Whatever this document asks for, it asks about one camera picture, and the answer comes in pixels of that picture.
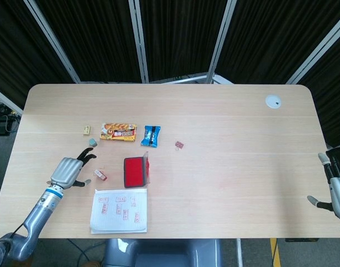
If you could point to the grey-green eraser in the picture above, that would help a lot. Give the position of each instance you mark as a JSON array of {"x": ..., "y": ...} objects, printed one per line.
[{"x": 92, "y": 143}]

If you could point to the yellow floor tape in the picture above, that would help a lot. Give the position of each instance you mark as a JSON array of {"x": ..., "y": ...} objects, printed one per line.
[{"x": 275, "y": 253}]

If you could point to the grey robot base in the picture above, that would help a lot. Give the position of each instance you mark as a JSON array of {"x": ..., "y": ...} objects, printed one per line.
[{"x": 161, "y": 253}]

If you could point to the white table leg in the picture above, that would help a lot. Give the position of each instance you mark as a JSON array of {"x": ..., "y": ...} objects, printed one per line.
[{"x": 239, "y": 253}]

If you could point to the blue snack packet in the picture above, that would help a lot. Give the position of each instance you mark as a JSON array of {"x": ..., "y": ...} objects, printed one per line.
[{"x": 150, "y": 136}]

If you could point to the yellow snack box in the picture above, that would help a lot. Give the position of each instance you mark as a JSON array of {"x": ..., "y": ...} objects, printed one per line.
[{"x": 118, "y": 132}]

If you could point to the red ink pad clear lid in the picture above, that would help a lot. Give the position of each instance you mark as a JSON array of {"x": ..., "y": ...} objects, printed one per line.
[{"x": 134, "y": 172}]

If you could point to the black box under table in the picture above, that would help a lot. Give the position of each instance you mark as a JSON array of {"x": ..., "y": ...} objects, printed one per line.
[{"x": 300, "y": 240}]

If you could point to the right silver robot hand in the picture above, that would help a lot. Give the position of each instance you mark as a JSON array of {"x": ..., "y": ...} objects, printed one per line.
[{"x": 339, "y": 196}]

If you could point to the black pleated curtain panel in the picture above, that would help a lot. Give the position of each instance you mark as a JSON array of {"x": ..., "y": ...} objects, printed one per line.
[
  {"x": 332, "y": 97},
  {"x": 17, "y": 50},
  {"x": 95, "y": 39},
  {"x": 181, "y": 36},
  {"x": 275, "y": 36}
]

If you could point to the beige eraser block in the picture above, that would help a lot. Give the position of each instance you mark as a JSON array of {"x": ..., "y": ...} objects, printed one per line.
[{"x": 86, "y": 130}]

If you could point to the white stamped paper pad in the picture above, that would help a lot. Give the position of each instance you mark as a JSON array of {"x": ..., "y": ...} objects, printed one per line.
[{"x": 118, "y": 219}]

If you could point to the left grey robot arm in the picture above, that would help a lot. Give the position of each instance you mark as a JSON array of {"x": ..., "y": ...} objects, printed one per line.
[{"x": 39, "y": 211}]

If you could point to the grey aluminium frame base bar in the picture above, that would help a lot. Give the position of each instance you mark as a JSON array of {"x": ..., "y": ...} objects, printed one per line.
[
  {"x": 181, "y": 78},
  {"x": 222, "y": 79}
]

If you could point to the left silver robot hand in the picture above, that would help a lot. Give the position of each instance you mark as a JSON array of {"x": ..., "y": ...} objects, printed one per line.
[{"x": 65, "y": 172}]

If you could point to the red binder clip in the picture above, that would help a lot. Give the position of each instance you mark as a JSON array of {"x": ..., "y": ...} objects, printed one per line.
[{"x": 179, "y": 144}]

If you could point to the grey aluminium partition post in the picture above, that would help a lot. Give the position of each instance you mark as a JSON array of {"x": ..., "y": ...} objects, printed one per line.
[
  {"x": 139, "y": 41},
  {"x": 221, "y": 41},
  {"x": 317, "y": 51},
  {"x": 52, "y": 39},
  {"x": 6, "y": 100}
]

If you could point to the small red stamp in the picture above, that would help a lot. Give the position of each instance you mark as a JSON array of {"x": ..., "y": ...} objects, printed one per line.
[{"x": 101, "y": 175}]

